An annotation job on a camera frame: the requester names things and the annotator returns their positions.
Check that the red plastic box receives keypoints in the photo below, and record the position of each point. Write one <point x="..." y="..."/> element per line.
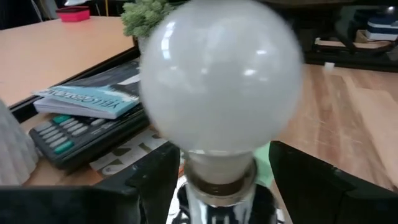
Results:
<point x="73" y="14"/>

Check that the beige wooden desk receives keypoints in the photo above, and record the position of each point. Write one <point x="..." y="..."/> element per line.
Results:
<point x="56" y="53"/>

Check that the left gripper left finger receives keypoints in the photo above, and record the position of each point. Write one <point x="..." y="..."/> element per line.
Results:
<point x="93" y="202"/>

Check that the white textured pen cup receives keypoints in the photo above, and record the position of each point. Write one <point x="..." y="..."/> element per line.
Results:
<point x="15" y="146"/>

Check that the patterned grey white coaster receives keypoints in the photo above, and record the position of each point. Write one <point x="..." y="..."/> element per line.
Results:
<point x="130" y="152"/>

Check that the white frosted light bulb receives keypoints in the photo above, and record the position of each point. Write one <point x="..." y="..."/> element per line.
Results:
<point x="220" y="77"/>

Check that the Yellowstone paperback book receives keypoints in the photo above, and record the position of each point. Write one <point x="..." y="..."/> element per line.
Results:
<point x="90" y="99"/>

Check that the potted green succulent plant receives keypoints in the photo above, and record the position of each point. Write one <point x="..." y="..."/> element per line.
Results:
<point x="143" y="18"/>

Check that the navy white striped box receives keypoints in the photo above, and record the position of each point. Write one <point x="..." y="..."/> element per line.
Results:
<point x="382" y="29"/>

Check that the mint green stapler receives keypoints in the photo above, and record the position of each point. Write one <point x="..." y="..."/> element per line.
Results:
<point x="264" y="165"/>

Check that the black desk calculator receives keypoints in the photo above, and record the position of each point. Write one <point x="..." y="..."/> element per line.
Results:
<point x="87" y="137"/>

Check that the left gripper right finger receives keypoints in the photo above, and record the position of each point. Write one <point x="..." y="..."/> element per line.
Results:
<point x="326" y="199"/>

